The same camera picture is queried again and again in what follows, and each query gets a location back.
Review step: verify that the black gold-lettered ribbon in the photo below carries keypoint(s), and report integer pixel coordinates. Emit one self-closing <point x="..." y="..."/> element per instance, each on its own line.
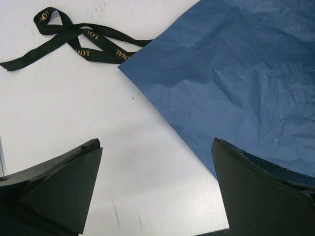
<point x="90" y="41"/>

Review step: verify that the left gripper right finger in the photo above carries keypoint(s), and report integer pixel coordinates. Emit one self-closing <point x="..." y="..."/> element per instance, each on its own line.
<point x="261" y="198"/>

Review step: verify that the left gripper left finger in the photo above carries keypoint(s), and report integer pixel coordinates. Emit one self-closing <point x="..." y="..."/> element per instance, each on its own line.
<point x="52" y="198"/>

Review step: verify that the blue wrapping paper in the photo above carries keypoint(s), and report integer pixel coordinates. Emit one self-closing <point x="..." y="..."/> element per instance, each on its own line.
<point x="239" y="70"/>

